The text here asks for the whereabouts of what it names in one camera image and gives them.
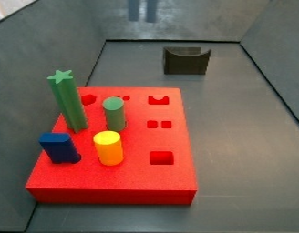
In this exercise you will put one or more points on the dark blue rounded peg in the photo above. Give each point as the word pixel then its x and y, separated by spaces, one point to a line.
pixel 59 147

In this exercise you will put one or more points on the green star-shaped peg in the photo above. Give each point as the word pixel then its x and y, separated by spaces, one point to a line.
pixel 64 90

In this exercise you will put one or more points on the red shape-sorter board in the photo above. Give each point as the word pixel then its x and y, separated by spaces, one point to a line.
pixel 135 151

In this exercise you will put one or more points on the light blue double-square block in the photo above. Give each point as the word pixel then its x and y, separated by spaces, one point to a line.
pixel 133 10

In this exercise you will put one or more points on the yellow cylinder peg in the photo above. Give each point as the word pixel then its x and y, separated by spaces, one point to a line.
pixel 108 145

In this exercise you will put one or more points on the green cylinder peg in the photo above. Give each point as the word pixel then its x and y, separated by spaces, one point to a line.
pixel 113 112

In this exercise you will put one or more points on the black curved holder stand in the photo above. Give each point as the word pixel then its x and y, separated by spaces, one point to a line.
pixel 184 60

